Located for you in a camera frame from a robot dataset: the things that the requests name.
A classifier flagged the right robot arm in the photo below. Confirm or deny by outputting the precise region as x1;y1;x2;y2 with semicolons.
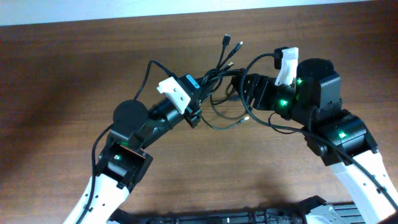
231;58;397;223

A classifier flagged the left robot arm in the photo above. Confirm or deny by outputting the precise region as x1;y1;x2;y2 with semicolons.
65;74;205;223

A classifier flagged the right camera cable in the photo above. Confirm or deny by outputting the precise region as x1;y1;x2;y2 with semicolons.
238;52;398;209

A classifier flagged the camera cable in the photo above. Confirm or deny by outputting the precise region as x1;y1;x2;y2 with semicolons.
76;59;180;224
238;52;398;209

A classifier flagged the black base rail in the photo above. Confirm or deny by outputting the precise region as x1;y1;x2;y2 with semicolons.
107;195;365;224

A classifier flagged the left camera cable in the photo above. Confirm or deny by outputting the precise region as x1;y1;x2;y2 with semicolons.
76;59;180;224

